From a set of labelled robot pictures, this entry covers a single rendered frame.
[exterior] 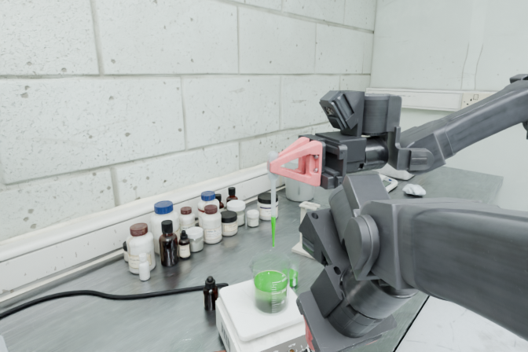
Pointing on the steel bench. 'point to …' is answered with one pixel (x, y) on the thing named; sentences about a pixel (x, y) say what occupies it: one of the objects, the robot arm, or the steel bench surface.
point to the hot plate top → (240, 306)
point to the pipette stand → (300, 223)
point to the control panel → (290, 346)
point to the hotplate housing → (229, 335)
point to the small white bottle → (144, 267)
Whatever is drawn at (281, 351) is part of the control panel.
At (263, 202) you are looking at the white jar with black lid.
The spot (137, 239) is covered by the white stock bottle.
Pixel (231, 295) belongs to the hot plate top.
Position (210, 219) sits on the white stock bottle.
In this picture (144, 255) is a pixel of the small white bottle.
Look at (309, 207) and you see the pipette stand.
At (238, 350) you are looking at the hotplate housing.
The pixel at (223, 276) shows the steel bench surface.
